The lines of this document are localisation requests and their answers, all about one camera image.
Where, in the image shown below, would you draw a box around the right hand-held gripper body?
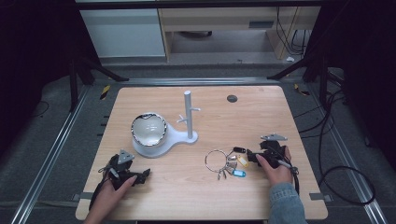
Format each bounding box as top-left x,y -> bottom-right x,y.
259,133 -> 289,170

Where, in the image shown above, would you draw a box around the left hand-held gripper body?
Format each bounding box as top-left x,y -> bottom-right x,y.
106,148 -> 138,191

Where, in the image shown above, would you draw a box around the yellow key tag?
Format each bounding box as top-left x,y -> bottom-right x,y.
236,154 -> 250,169

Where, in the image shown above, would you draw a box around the grey metal key tag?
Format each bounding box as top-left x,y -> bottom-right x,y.
227,154 -> 238,171

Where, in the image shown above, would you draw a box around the large metal key ring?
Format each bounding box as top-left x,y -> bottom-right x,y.
204,148 -> 232,174

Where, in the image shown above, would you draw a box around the person's right hand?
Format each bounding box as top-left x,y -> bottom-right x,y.
255,146 -> 294,189

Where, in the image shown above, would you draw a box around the person's left hand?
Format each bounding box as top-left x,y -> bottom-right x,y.
92,175 -> 138,216

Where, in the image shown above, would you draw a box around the white peg stand with base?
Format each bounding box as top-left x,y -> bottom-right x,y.
132,90 -> 202,160

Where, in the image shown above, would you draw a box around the yellow black tape strip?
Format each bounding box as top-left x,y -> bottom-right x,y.
293,82 -> 311,97
99,84 -> 112,101

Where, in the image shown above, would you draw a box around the black stand legs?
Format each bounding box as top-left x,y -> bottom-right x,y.
266,54 -> 332,108
68,55 -> 131,114

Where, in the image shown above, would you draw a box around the white cabinet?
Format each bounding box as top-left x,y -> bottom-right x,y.
79,7 -> 166,59

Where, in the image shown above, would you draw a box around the light wooden desk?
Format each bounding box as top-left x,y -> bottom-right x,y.
157,6 -> 322,62

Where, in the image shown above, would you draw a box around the left hand-held gripper cable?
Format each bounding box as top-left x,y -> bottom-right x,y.
88,166 -> 120,212

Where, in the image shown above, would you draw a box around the hand-held gripper cable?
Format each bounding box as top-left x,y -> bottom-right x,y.
88,166 -> 120,212
276,158 -> 301,196

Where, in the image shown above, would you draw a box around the right hand-held gripper cable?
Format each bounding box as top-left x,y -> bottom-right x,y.
276,158 -> 301,196

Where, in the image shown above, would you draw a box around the grey table bracket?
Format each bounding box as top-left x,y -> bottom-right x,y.
308,192 -> 333,203
71,191 -> 94,203

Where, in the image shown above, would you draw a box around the long black floor cable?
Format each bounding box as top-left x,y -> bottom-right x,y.
292,88 -> 377,207

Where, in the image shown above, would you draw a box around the metal floor rail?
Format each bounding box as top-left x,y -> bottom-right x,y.
306,83 -> 390,224
9,84 -> 92,224
122,77 -> 283,87

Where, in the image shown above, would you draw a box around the black cables under desk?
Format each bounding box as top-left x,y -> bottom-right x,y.
275,7 -> 313,58

